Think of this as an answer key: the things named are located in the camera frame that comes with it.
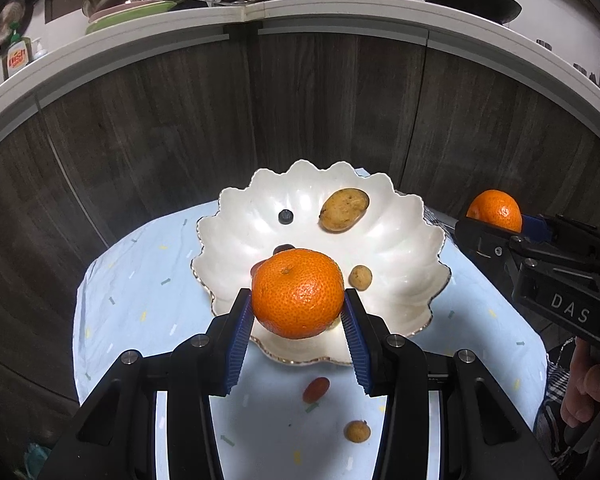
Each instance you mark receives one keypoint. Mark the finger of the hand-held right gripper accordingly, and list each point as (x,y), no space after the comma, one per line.
(535,227)
(485,237)

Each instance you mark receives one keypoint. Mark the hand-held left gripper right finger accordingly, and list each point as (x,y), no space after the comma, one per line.
(356,350)

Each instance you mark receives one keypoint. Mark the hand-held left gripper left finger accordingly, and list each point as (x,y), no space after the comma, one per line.
(237,345)

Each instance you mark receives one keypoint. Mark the mandarin orange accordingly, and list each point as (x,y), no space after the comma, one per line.
(297,292)
(497,210)

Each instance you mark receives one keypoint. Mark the white scalloped bowl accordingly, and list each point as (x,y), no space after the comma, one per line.
(395,240)

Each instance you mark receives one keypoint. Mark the person's right hand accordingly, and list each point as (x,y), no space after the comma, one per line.
(592,385)

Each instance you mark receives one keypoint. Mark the red cherry tomato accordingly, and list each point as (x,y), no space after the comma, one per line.
(315,390)

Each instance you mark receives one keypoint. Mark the small potato on plate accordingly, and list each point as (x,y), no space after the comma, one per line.
(361,278)

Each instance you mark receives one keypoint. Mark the small potato on table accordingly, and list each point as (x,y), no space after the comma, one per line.
(357,431)

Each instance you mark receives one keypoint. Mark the light blue tablecloth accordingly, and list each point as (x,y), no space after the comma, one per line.
(140,310)

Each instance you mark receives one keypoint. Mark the dark wood cabinet door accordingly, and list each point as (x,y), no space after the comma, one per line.
(505,125)
(155,135)
(20,260)
(340,100)

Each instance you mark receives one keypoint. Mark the dark red cherry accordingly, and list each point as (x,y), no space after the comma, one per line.
(283,248)

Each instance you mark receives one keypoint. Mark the blueberry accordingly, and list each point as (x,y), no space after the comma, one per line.
(285,216)

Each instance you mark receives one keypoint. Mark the teal plastic bag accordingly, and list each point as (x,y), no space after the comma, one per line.
(37,455)

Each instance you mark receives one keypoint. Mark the white kitchen countertop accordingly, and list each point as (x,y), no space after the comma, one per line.
(330,15)

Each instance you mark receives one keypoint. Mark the black countertop clamp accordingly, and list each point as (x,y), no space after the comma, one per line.
(242,31)

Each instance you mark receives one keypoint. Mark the green plate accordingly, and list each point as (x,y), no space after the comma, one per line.
(145,10)

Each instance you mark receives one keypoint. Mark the pink plate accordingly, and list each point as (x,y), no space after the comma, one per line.
(115,11)

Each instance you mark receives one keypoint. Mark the white pump bottle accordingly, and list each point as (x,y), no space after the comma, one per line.
(39,48)

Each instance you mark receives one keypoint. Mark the green dish soap bottle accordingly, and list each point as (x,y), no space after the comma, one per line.
(17,58)

